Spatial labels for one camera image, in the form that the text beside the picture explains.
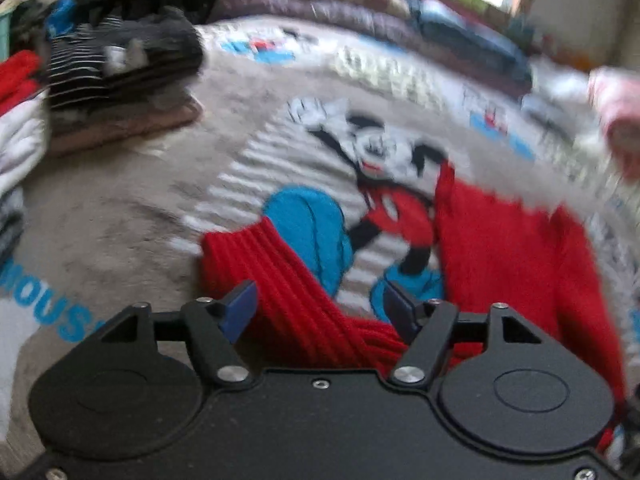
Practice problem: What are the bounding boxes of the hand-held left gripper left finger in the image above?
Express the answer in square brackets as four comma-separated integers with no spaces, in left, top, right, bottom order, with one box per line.
[98,280,259,389]

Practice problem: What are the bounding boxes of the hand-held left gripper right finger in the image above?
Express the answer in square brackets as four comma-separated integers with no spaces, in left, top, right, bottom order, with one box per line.
[382,280,550,389]

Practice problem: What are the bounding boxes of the red knitted sweater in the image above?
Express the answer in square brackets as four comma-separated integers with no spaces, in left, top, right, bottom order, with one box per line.
[200,160,630,456]

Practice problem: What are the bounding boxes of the dark striped folded clothes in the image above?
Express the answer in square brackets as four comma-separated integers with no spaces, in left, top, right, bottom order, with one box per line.
[44,6,207,113]

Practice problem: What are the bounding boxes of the cartoon mouse printed blanket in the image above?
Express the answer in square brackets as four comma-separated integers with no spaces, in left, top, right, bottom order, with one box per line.
[0,14,640,461]

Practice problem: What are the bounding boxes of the pinkish brown folded cloth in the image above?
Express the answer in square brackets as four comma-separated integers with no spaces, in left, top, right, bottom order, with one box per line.
[47,94,205,157]

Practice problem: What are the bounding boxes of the white folded cloth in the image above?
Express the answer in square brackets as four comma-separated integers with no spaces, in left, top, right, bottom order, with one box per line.
[0,97,52,198]

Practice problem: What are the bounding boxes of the blue quilt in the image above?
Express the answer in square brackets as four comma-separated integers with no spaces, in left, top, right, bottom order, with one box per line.
[414,0,535,97]

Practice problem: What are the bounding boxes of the purple quilt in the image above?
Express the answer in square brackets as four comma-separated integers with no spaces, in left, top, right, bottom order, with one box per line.
[209,0,423,47]

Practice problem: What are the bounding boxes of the red folded cloth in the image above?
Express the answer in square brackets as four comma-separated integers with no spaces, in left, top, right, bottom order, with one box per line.
[0,50,47,112]

